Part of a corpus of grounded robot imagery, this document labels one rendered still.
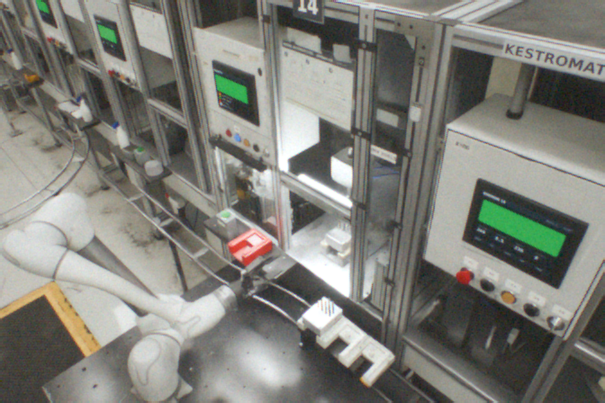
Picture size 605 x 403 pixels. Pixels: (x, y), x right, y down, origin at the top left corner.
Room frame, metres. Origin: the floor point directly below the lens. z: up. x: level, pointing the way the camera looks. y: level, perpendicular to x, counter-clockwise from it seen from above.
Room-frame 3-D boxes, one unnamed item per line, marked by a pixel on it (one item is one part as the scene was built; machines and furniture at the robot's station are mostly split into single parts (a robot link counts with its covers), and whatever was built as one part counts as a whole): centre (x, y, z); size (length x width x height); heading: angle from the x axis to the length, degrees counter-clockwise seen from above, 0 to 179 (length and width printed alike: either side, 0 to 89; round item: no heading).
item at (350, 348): (1.01, -0.16, 0.84); 0.36 x 0.14 x 0.10; 42
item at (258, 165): (1.61, 0.23, 1.37); 0.36 x 0.04 x 0.04; 42
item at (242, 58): (1.70, 0.13, 1.60); 0.42 x 0.29 x 0.46; 42
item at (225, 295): (1.02, 0.26, 1.12); 0.09 x 0.06 x 0.09; 42
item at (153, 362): (0.96, 0.57, 0.85); 0.18 x 0.16 x 0.22; 175
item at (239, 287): (1.07, 0.21, 1.12); 0.09 x 0.07 x 0.08; 132
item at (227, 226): (1.60, 0.32, 0.97); 0.08 x 0.08 x 0.12; 42
